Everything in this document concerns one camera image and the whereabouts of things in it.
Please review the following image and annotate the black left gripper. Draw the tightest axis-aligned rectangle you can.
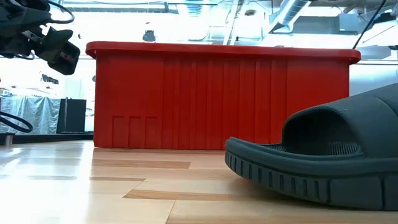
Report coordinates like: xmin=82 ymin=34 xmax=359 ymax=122
xmin=0 ymin=0 xmax=81 ymax=76

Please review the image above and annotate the red plastic ribbed bin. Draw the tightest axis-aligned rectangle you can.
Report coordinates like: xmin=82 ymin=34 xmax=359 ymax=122
xmin=85 ymin=40 xmax=362 ymax=151

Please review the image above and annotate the black rectangular box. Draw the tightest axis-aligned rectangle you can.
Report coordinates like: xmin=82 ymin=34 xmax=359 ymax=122
xmin=55 ymin=98 xmax=87 ymax=134

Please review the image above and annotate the translucent plastic sheet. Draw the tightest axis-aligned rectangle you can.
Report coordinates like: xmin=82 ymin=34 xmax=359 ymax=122
xmin=0 ymin=95 xmax=62 ymax=135

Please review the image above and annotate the dark ceiling lamp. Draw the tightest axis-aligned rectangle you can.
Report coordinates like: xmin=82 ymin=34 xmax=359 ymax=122
xmin=142 ymin=29 xmax=157 ymax=43

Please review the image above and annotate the black rubber slide sandal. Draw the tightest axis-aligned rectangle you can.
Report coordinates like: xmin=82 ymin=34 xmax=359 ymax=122
xmin=224 ymin=82 xmax=398 ymax=212

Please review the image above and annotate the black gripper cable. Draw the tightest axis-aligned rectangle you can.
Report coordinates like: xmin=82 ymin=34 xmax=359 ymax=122
xmin=46 ymin=0 xmax=76 ymax=25

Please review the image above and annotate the black looped cable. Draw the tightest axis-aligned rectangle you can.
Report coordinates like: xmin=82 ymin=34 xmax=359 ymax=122
xmin=0 ymin=111 xmax=34 ymax=134

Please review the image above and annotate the black frame base rail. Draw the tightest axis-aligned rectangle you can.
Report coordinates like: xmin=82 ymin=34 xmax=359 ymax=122
xmin=0 ymin=133 xmax=94 ymax=146

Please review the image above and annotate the silver ceiling duct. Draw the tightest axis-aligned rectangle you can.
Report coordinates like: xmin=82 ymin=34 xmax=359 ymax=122
xmin=269 ymin=0 xmax=312 ymax=34

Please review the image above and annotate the thin black hanging cable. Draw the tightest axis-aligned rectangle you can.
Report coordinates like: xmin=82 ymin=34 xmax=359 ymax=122
xmin=352 ymin=0 xmax=387 ymax=50

